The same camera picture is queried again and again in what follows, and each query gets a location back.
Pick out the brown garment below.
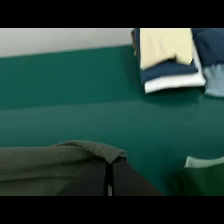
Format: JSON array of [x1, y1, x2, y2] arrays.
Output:
[[130, 29, 140, 58]]

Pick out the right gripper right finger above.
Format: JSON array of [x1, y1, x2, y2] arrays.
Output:
[[111, 160, 163, 197]]

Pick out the dark blue garment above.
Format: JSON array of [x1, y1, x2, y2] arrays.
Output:
[[191, 27, 224, 67]]

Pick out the olive garment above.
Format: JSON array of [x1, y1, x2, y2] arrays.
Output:
[[0, 139, 128, 197]]

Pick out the navy garment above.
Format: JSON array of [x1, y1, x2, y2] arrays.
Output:
[[132, 27, 199, 86]]

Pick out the white folded garment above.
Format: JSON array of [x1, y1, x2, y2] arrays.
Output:
[[143, 49, 207, 95]]

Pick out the light blue garment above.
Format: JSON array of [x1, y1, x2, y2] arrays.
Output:
[[202, 62, 224, 98]]

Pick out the dark green garment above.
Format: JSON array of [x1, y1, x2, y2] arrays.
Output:
[[169, 155, 224, 197]]

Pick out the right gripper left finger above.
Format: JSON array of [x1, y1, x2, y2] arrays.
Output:
[[57, 161, 109, 197]]

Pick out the cream garment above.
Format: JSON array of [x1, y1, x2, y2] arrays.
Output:
[[139, 27, 195, 72]]

